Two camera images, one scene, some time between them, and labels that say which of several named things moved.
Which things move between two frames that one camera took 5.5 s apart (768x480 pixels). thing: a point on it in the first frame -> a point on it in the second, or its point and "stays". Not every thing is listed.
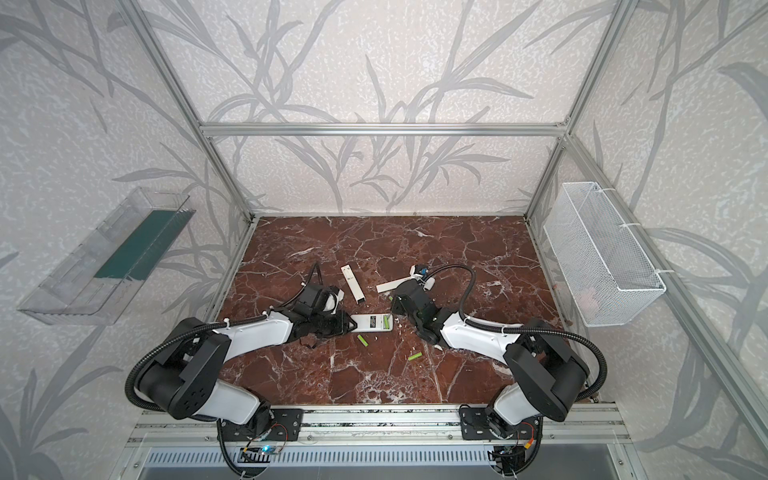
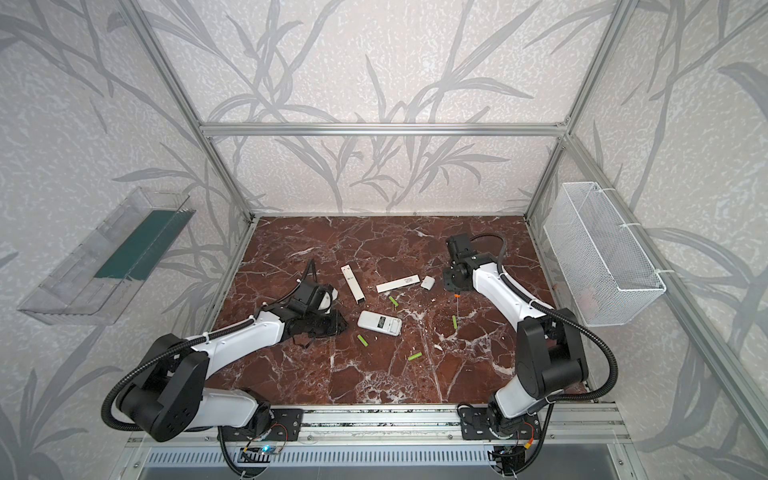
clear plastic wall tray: x=96 y=282 stays
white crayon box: x=353 y=284 stays
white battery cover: x=392 y=285 stays
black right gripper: x=405 y=305 -> x=452 y=281
